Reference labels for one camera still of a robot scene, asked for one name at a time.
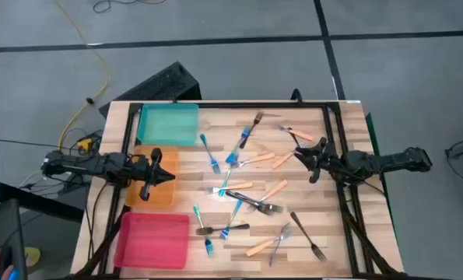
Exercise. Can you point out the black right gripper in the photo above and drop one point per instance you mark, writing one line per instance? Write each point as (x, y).
(328, 161)

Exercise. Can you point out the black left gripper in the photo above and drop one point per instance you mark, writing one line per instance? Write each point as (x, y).
(149, 171)

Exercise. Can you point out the black metal fork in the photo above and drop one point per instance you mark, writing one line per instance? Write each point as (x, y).
(251, 129)
(305, 233)
(235, 227)

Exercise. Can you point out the iridescent purple fork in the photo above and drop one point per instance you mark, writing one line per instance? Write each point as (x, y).
(274, 253)

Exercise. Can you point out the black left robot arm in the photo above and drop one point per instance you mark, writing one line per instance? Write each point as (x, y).
(99, 165)

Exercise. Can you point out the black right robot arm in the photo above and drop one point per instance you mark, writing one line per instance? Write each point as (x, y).
(390, 159)

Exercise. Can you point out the orange plastic bin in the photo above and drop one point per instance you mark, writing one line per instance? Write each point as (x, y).
(165, 196)

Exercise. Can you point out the teal plastic bin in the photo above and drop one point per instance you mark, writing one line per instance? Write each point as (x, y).
(169, 124)

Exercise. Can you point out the black clamp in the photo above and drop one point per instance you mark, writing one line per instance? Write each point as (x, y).
(296, 95)

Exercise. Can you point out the red plastic bin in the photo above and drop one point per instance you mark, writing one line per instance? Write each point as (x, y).
(153, 241)

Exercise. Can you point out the green board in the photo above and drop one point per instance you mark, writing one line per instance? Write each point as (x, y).
(372, 132)

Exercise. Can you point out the scattered forks on table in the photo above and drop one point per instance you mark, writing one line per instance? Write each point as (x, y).
(254, 105)

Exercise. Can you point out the yellow plug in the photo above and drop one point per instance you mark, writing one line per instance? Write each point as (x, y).
(85, 144)

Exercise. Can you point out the black floor beam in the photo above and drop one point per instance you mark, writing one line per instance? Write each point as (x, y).
(40, 202)

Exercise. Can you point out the black computer mouse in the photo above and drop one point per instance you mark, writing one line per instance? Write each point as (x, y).
(6, 256)

